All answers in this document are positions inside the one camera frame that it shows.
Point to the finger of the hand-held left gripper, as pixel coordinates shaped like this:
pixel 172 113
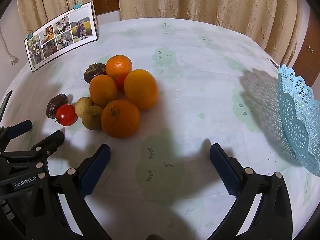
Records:
pixel 51 142
pixel 20 128

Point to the brown wooden window sill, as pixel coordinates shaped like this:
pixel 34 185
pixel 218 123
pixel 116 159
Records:
pixel 106 4

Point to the dark brown water chestnut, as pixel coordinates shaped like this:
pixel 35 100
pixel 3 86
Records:
pixel 55 103
pixel 93 73

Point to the tan longan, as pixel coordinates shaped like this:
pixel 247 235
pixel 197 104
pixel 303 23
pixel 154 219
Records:
pixel 92 118
pixel 83 106

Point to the red cherry tomato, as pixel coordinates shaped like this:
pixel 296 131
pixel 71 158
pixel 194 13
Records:
pixel 121 82
pixel 66 115

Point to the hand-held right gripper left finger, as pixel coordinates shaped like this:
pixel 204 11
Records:
pixel 96 171

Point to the photo collage poster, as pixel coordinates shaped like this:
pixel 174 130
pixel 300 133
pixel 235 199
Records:
pixel 62 35

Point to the large orange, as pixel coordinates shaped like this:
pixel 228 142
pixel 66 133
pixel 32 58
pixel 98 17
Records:
pixel 141 89

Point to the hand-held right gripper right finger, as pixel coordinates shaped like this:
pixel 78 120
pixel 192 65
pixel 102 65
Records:
pixel 225 171

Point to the narrow beige curtain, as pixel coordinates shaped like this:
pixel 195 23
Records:
pixel 55 0

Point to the light blue plastic lattice basket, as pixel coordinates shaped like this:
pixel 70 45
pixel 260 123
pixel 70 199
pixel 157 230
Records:
pixel 301 120

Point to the wide beige curtain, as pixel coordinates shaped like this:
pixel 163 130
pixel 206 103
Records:
pixel 212 0

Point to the brown wooden panel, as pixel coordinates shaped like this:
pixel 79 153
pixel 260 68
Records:
pixel 307 55

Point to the teal binder clip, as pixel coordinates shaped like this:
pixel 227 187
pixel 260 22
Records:
pixel 29 33
pixel 77 5

